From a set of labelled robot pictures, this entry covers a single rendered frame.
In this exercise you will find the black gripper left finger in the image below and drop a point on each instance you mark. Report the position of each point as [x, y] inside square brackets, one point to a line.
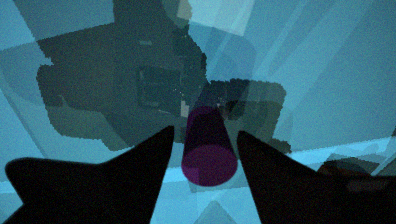
[126, 187]

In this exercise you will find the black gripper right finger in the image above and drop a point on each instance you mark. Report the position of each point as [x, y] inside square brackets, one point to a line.
[288, 192]

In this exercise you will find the tan square block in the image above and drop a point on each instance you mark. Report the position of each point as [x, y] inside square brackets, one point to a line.
[330, 170]

